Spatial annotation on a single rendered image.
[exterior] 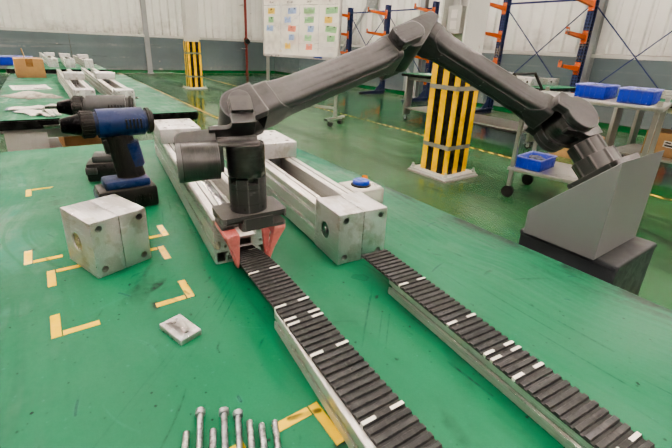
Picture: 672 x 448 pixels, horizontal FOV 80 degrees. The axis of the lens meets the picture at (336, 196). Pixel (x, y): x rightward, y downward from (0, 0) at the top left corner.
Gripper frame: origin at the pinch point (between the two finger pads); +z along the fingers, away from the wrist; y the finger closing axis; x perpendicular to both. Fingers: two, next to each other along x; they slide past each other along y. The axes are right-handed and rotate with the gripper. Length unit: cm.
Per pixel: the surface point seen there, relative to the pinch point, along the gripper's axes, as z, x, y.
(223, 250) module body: 0.0, -4.8, 3.4
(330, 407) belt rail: 1.7, 30.7, 2.6
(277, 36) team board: -45, -579, -249
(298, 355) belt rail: 1.9, 22.2, 2.2
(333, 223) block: -4.3, 2.6, -14.1
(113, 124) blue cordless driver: -17.3, -36.8, 15.7
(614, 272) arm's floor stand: 6, 28, -61
